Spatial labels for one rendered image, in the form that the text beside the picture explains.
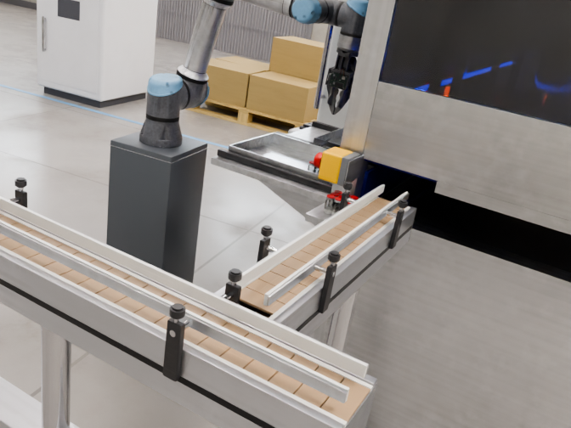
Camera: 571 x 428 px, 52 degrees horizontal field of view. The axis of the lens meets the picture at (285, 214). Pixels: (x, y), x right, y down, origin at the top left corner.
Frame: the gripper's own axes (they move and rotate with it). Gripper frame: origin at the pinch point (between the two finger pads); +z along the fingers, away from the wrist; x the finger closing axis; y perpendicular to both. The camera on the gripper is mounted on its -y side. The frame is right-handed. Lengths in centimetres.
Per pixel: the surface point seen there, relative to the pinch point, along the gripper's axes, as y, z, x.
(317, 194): 43.1, 13.8, 10.3
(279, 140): 7.6, 13.2, -14.1
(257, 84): -324, 70, -149
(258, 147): 16.4, 14.7, -17.9
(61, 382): 119, 34, -10
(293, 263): 95, 8, 20
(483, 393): 54, 47, 67
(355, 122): 45.8, -8.8, 15.9
